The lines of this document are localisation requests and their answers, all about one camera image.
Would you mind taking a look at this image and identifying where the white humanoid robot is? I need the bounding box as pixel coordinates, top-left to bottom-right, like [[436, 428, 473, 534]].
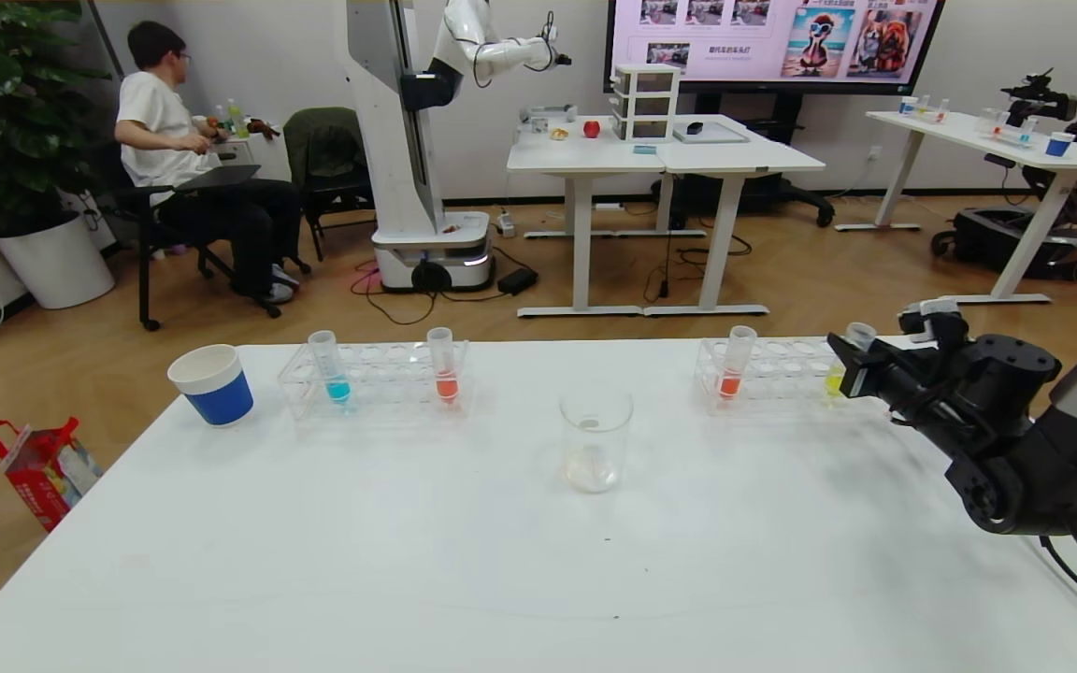
[[344, 0, 572, 293]]

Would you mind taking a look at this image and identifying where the chair with green jacket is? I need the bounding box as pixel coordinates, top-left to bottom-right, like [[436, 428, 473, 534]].
[[282, 106, 376, 263]]

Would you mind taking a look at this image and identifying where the grey flat tray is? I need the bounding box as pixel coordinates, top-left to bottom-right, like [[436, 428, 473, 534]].
[[672, 122, 751, 145]]

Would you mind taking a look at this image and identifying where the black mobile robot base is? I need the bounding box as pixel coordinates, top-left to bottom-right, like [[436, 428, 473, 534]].
[[931, 206, 1077, 281]]

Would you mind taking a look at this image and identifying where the green leafy plant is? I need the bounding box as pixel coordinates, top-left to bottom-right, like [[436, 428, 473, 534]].
[[0, 0, 114, 239]]

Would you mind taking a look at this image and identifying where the white plant pot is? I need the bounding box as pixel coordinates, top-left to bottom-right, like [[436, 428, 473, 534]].
[[0, 210, 116, 310]]

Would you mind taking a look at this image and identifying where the large wall display screen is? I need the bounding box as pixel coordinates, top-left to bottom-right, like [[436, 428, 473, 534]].
[[604, 0, 946, 94]]

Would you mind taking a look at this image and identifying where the black office chair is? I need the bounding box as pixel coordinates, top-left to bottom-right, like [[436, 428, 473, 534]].
[[94, 140, 310, 331]]

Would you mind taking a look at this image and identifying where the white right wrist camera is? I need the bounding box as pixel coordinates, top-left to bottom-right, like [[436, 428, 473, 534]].
[[898, 299, 962, 339]]

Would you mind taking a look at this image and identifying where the black floor cable bundle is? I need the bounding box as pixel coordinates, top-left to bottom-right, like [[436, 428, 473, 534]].
[[643, 232, 754, 302]]

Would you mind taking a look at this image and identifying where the clear glass beaker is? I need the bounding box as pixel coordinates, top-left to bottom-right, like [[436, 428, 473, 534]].
[[559, 386, 634, 494]]

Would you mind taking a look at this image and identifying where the black display stand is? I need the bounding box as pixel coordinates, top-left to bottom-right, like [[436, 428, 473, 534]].
[[651, 92, 834, 228]]

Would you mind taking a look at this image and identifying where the long white desk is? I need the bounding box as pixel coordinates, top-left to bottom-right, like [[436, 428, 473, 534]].
[[836, 110, 1077, 307]]

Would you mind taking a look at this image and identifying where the white drawer organizer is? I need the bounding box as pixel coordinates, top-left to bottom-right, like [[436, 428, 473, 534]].
[[611, 64, 682, 143]]

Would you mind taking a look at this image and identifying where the person in white shirt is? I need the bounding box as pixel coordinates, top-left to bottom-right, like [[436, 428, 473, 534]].
[[115, 21, 306, 305]]

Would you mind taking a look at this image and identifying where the blue white paper cup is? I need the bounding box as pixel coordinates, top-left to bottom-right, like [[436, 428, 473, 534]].
[[167, 344, 255, 428]]

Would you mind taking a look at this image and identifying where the clear acrylic test tube rack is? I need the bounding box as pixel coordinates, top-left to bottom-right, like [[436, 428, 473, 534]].
[[277, 338, 476, 422], [696, 336, 876, 414]]

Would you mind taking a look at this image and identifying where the blue pigment test tube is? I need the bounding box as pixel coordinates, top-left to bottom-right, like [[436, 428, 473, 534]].
[[308, 330, 353, 408]]

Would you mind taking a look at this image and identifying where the white standing desk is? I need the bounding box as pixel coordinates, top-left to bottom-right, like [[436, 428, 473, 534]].
[[507, 117, 670, 319], [643, 115, 826, 317]]

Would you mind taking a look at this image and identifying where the yellow pigment test tube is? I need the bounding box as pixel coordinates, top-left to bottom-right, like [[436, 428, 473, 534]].
[[824, 322, 878, 400]]

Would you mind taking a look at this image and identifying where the red gift bag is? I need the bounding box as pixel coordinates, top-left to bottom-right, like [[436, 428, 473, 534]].
[[0, 417, 102, 532]]

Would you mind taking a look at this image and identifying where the red pigment test tube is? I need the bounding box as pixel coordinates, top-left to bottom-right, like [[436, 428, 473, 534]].
[[426, 327, 461, 405], [716, 325, 758, 401]]

